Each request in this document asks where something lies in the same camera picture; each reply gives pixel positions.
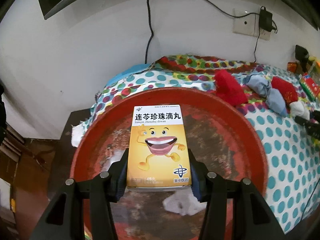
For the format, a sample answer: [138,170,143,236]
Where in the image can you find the white sock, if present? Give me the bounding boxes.
[289,101,310,120]

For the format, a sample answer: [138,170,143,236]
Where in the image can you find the white wall socket plate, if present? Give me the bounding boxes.
[233,14,271,41]

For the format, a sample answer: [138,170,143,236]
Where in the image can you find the yellow cartoon medicine box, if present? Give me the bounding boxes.
[127,105,191,190]

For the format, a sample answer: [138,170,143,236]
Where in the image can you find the red round tray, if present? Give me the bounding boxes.
[70,87,268,239]

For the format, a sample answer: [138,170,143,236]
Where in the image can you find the orange red snack packet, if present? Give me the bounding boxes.
[287,62,298,73]

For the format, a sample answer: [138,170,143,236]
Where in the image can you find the black power adapter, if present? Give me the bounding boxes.
[259,6,273,32]

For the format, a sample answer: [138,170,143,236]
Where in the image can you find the red green snack box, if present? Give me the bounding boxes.
[299,73,319,101]

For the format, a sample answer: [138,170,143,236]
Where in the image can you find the polka dot bed sheet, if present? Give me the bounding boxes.
[71,55,319,233]

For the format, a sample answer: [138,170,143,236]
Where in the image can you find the light blue sock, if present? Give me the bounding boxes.
[266,88,287,117]
[244,75,271,98]

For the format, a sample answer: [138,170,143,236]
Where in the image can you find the red sock with gold print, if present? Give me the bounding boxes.
[271,76,298,106]

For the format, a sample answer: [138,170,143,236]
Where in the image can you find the black hanging cable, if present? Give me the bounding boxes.
[145,0,160,65]

